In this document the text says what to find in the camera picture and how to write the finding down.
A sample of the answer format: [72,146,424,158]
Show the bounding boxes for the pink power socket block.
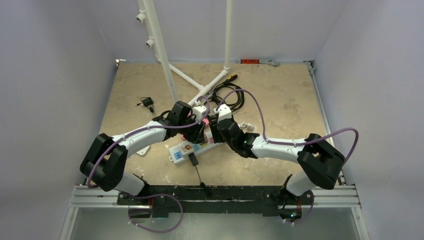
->
[181,117,209,141]

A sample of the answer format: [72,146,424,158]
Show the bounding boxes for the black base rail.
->
[117,185,313,219]

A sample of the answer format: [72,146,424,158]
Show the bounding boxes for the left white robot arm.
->
[79,101,210,205]

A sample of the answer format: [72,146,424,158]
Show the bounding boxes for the black plug with cable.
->
[188,152,215,196]

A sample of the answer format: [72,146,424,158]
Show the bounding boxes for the white PVC pipe frame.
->
[135,0,233,119]

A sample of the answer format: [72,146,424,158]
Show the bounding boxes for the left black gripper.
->
[177,114,205,144]

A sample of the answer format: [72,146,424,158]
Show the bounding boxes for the white blue USB charger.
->
[172,151,185,165]

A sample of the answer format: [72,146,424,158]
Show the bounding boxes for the black plug adapter with cable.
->
[134,96,155,113]

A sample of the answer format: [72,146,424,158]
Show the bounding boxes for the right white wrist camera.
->
[213,103,233,123]

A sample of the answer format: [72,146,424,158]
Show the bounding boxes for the white orange plug on strip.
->
[178,141,194,156]

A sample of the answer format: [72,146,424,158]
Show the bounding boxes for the white USB plug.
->
[136,145,151,156]

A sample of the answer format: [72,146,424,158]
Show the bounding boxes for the red adjustable wrench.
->
[235,58,280,67]

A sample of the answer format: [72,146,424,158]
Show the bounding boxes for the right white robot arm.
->
[210,118,346,204]

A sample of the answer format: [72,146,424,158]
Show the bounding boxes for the coiled black cable bundle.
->
[210,83,246,114]

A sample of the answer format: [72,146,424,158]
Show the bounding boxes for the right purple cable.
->
[215,88,360,226]

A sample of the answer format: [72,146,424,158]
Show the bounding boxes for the white power strip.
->
[169,122,225,165]

